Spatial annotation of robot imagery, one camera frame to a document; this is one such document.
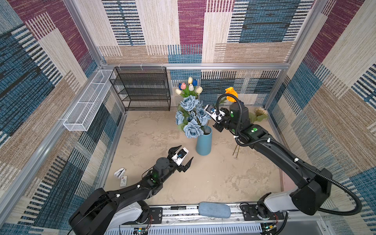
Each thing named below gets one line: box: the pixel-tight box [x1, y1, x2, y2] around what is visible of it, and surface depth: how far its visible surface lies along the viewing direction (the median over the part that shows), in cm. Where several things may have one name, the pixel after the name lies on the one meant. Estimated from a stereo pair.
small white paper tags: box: [114, 167, 128, 187], surface depth 87 cm
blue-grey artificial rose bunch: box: [175, 94, 212, 139], surface depth 70 cm
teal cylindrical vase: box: [195, 125, 213, 156], surface depth 87 cm
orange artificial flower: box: [224, 86, 239, 103], surface depth 66 cm
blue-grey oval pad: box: [198, 201, 232, 219], surface depth 74 cm
